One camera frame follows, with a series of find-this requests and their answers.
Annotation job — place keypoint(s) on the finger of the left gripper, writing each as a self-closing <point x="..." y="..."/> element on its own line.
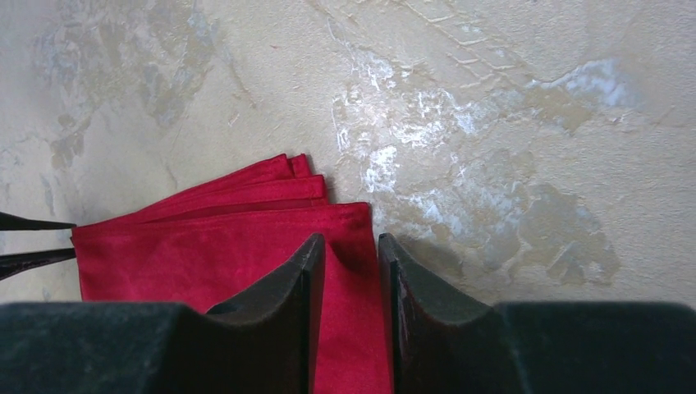
<point x="12" y="264"/>
<point x="10" y="222"/>

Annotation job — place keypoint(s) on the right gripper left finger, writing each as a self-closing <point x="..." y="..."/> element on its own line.
<point x="262" y="340"/>

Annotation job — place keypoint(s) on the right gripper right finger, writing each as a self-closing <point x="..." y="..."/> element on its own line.
<point x="441" y="340"/>

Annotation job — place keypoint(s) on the red cloth napkin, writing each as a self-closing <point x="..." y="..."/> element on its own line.
<point x="211" y="241"/>

